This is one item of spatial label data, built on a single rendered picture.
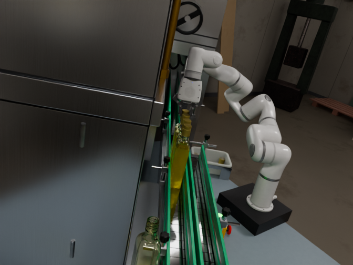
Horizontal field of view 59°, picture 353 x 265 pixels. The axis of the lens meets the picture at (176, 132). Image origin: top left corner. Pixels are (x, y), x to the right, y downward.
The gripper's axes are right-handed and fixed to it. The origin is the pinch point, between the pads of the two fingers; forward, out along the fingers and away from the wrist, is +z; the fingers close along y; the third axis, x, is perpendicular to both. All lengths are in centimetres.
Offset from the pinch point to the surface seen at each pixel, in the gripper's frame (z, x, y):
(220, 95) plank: -9, 372, 88
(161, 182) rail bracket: 30.0, -12.3, -5.3
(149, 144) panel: 14.1, -15.3, -13.0
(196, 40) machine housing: -45, 88, 6
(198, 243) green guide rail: 33, -53, 6
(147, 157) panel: 20.0, -13.7, -12.9
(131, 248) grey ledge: 41, -48, -13
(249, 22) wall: -152, 457, 131
